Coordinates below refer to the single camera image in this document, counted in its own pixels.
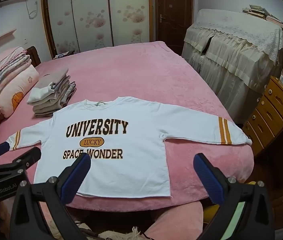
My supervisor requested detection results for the yellow wooden drawer desk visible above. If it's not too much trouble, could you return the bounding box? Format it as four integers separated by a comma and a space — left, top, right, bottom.
241, 75, 283, 210

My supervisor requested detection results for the light green cloth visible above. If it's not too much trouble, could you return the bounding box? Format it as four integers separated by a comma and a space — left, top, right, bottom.
234, 201, 245, 220

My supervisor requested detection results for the floral sliding door wardrobe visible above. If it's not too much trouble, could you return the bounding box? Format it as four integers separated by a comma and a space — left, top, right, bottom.
40, 0, 157, 60

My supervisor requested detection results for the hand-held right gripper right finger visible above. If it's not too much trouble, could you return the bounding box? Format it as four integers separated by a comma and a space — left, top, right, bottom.
193, 153, 275, 240

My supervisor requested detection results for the white printed sweatshirt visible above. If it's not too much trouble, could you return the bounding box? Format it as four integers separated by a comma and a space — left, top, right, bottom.
8, 96, 253, 198

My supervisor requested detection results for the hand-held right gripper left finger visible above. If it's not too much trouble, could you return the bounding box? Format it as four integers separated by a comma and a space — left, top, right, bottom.
10, 152, 92, 240

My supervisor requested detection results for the cream fluffy fabric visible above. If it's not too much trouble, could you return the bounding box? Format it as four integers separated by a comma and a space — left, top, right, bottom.
99, 227, 142, 240

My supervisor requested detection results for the dark brown wooden door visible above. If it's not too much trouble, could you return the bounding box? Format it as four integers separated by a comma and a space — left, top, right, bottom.
154, 0, 194, 55

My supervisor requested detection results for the pink frilled pillow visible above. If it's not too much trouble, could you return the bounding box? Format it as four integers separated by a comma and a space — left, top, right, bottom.
0, 46, 29, 88

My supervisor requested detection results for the white air conditioner cord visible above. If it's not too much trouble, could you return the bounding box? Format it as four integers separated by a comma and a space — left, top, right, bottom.
25, 0, 39, 19

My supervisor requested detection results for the pink bed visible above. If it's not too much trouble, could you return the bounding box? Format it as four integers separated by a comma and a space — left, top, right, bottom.
0, 41, 255, 212

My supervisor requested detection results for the light wooden wall shelf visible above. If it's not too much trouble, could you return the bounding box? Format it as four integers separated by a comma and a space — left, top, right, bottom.
0, 29, 17, 49

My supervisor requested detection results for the stack of folded clothes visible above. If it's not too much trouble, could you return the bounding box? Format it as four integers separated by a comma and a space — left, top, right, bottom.
26, 68, 77, 118

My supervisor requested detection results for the folded pink patterned quilt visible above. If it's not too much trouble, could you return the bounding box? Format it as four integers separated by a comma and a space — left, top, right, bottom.
0, 55, 40, 119

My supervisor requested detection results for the stack of books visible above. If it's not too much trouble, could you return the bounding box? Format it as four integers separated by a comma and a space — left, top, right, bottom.
241, 4, 283, 27

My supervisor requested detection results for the cream lace covered piano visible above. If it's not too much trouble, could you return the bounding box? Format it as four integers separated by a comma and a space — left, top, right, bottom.
181, 8, 283, 125

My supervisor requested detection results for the dark bedside table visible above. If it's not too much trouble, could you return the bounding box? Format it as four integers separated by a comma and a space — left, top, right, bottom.
54, 51, 75, 60

